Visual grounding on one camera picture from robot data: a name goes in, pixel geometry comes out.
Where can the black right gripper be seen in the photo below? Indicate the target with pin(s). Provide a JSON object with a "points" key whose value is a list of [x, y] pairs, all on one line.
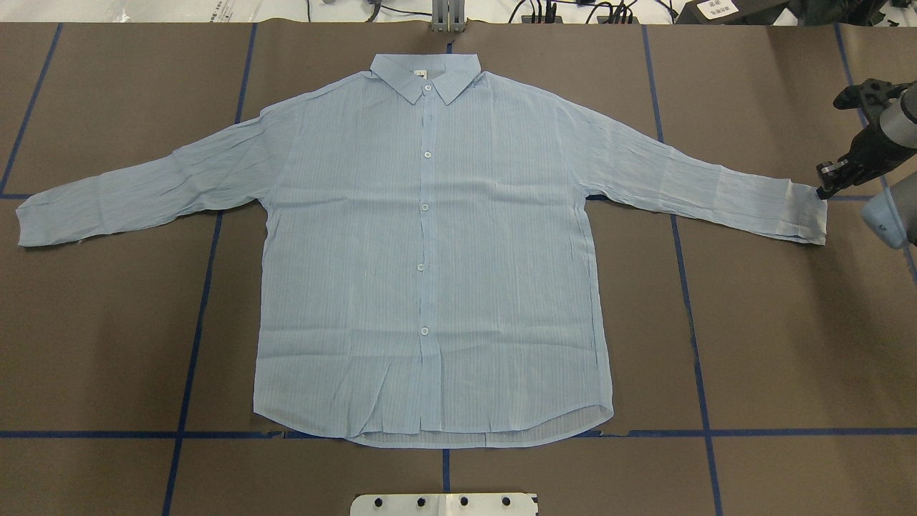
{"points": [[872, 148]]}

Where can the light blue button-up shirt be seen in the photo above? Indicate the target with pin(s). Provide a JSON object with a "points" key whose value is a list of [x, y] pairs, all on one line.
{"points": [[429, 277]]}

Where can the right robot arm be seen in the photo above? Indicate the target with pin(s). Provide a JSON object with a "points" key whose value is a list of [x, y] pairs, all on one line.
{"points": [[891, 215]]}

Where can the black box with label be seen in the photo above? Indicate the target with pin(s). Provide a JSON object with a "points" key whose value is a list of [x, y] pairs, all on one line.
{"points": [[754, 13]]}

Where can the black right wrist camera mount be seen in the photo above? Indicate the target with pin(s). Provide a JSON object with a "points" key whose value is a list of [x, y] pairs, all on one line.
{"points": [[869, 95]]}

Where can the aluminium frame post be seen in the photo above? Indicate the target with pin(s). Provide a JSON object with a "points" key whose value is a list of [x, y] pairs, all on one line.
{"points": [[448, 16]]}

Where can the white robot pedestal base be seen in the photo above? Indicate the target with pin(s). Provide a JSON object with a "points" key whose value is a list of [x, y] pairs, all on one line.
{"points": [[480, 503]]}

